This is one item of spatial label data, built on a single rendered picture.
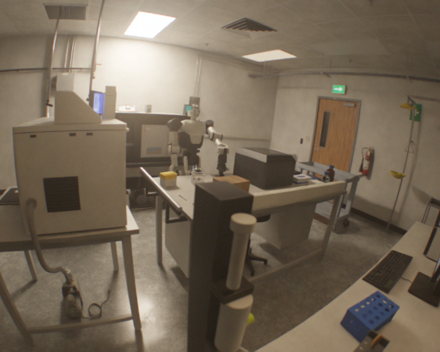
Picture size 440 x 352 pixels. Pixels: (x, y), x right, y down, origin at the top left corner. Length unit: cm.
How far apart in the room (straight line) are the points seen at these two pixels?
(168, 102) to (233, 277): 453
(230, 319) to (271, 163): 187
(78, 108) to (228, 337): 105
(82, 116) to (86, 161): 21
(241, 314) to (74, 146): 100
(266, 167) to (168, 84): 313
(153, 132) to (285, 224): 217
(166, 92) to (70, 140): 371
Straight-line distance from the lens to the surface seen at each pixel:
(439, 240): 165
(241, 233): 24
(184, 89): 485
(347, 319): 89
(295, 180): 247
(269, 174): 212
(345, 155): 497
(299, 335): 84
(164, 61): 476
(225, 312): 31
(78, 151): 115
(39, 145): 116
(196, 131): 255
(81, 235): 128
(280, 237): 259
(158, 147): 352
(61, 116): 117
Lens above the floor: 152
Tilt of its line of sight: 15 degrees down
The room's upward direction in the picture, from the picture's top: 6 degrees clockwise
